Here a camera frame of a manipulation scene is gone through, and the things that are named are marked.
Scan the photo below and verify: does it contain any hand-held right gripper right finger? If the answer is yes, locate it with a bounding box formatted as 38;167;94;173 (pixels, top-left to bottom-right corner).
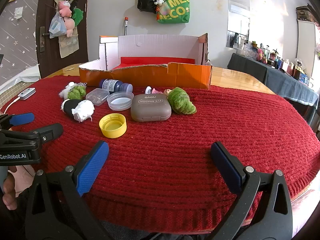
210;141;293;240

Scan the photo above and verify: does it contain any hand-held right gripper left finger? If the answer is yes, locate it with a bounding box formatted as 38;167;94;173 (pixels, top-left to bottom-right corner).
25;140;110;240

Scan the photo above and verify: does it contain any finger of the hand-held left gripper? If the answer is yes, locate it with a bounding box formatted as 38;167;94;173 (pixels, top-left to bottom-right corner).
0;123;64;145
0;113;35;130

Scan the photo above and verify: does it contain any black tube with white tissue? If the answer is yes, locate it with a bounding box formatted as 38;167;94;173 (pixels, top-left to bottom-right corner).
61;99;95;123

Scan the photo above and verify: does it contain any white fluffy plush toy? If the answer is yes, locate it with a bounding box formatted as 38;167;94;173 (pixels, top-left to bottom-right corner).
59;81;88;100

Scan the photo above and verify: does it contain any yellow bottle cap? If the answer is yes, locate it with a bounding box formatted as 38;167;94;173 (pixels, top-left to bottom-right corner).
99;114;127;138

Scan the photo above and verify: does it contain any small clear lidded container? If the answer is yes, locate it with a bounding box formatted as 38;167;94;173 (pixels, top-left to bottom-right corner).
86;88;110;106

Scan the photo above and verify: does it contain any clear round lid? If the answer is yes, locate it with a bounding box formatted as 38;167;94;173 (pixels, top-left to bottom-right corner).
107;91;135;111

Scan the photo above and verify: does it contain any blue bottle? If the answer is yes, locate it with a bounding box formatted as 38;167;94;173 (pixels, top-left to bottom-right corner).
99;79;133;93

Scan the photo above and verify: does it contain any grey eyeshadow case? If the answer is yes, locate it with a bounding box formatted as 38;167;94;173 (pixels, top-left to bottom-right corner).
130;94;172;122

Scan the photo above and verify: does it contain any small doll figurine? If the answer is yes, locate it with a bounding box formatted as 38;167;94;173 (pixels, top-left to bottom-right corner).
146;86;173;98

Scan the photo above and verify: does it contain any orange cardboard box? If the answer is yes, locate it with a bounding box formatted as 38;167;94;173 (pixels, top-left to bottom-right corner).
79;33;213;90

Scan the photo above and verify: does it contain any person's left hand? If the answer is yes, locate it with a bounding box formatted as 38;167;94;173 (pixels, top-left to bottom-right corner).
1;166;19;211

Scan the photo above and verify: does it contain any white rounded device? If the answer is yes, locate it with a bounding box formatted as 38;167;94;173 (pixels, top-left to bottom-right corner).
18;87;36;100

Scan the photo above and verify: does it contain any red knit blanket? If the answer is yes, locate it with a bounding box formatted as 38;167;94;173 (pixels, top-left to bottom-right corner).
0;75;319;233

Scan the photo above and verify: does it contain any dark brown door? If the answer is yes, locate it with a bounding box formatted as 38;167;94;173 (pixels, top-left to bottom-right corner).
36;0;89;79

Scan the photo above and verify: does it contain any beige hanging organizer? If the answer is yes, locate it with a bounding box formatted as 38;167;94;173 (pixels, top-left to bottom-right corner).
54;0;80;58

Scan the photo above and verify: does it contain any clear plastic bag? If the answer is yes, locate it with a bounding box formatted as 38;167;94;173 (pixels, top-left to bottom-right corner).
49;12;68;39

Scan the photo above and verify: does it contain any dark cloth covered side table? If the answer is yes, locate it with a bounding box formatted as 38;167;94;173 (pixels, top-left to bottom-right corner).
227;52;319;125

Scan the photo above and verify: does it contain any peach plush toy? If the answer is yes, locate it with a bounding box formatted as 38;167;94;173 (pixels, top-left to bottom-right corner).
64;17;75;37

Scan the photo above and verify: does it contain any row of bottles and jars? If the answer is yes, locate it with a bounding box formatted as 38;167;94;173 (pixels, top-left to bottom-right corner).
235;40;313;85

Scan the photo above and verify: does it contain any green plush toy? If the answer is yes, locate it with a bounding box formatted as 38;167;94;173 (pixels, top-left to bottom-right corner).
72;7;84;27

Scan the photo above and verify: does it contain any pink plush toy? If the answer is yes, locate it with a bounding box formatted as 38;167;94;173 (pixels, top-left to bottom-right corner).
58;0;73;17

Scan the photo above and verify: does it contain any white refrigerator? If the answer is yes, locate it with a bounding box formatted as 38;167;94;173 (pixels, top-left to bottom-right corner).
296;20;320;80

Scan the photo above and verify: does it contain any pink orange charm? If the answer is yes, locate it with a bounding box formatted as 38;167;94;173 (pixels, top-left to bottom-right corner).
156;4;171;20

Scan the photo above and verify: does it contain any green tote bag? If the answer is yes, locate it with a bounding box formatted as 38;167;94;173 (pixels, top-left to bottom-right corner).
156;0;192;24

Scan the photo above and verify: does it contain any dark patterned case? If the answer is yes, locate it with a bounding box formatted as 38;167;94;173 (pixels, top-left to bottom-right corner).
296;5;318;23

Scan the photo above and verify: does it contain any white cable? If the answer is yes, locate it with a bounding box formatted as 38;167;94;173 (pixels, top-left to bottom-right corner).
0;96;20;113

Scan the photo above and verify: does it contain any door handle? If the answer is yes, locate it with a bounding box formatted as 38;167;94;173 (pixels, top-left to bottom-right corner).
40;27;50;53

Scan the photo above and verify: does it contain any wall mirror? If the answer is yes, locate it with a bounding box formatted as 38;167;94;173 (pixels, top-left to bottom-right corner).
226;0;250;49

